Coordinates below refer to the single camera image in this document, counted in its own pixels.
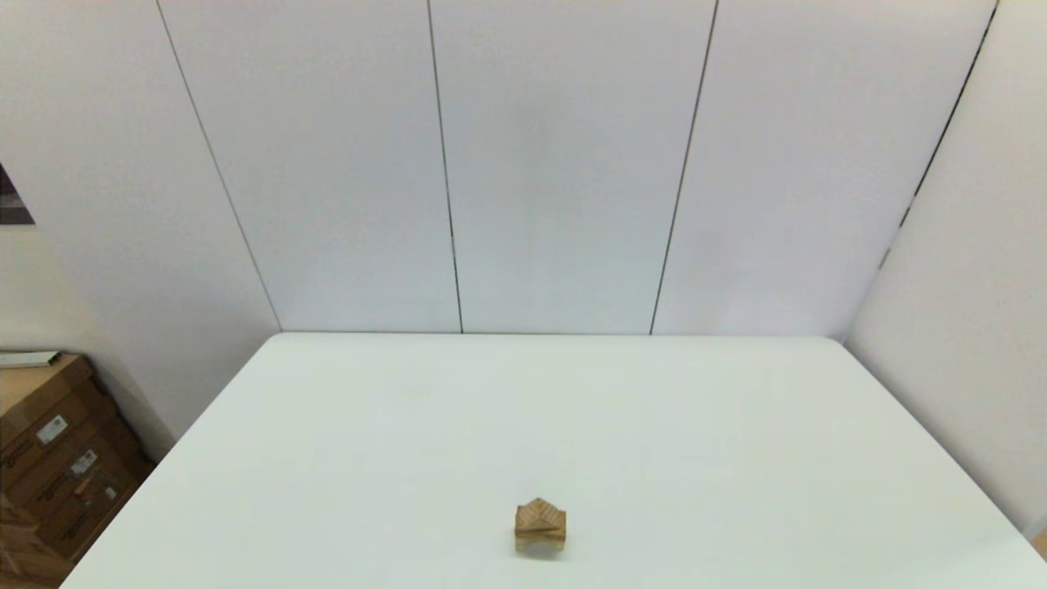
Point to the tan wooden object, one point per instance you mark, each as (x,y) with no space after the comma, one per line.
(1041,546)

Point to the brown cardboard box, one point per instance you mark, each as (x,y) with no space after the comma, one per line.
(41,384)
(65,481)
(98,517)

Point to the rectangular wooden block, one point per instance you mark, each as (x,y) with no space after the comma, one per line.
(541,533)

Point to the triangular wooden block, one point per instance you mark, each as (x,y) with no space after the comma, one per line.
(541,514)

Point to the flat white board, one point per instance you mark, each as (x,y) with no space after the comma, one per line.
(24,358)

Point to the dark wall picture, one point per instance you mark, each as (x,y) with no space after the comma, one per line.
(12,204)

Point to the arched wooden block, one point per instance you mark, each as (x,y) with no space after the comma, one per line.
(540,546)

